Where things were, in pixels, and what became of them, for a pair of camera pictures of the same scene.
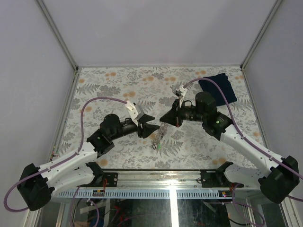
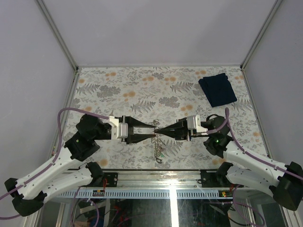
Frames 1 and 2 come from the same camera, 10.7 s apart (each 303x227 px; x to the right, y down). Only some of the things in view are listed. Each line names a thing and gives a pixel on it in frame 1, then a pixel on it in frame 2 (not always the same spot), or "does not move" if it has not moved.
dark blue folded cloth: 210,88 does not move
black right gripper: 174,116 → 179,130
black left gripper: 148,129 → 135,138
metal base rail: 210,178 does not move
